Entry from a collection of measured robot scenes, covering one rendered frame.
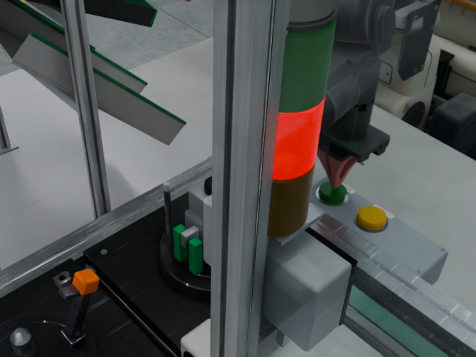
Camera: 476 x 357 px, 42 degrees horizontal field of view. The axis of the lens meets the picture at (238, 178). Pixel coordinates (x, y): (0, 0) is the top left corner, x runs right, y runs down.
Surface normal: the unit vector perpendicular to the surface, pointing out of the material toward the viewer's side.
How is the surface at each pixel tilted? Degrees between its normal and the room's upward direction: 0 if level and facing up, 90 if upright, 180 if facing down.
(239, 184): 90
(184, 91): 0
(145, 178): 0
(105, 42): 0
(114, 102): 90
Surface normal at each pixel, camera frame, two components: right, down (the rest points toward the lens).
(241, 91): -0.73, 0.43
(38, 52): 0.55, 0.56
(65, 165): 0.04, -0.76
